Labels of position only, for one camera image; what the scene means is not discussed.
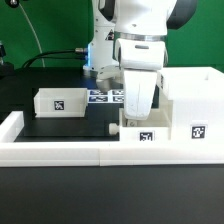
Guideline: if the white drawer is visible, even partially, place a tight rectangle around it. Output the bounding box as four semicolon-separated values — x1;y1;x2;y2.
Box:
34;88;87;118
109;108;171;142

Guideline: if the white drawer cabinet box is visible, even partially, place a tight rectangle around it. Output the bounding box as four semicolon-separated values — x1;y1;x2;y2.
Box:
155;67;224;143

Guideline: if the black camera stand left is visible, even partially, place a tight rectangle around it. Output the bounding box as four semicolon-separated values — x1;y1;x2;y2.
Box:
0;41;14;78

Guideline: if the black cable bundle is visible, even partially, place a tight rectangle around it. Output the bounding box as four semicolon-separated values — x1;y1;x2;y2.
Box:
21;47;89;69

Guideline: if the white fiducial marker sheet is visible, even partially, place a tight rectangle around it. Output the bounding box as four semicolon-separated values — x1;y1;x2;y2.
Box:
88;89;124;103

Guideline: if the grey thin cable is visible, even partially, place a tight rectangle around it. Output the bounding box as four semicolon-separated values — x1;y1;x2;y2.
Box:
18;3;46;68

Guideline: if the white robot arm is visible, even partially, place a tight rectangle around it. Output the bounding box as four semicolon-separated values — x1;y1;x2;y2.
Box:
83;0;198;120

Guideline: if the white front drawer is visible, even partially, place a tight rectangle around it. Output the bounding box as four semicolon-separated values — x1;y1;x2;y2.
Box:
109;108;171;142

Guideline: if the white U-shaped boundary frame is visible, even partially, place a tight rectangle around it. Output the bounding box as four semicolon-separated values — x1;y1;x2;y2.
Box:
0;111;224;167

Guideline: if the white rear drawer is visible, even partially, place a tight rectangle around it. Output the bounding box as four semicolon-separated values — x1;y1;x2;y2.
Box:
34;88;87;118

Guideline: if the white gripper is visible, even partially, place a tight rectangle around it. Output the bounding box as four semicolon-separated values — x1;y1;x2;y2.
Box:
114;38;166;120

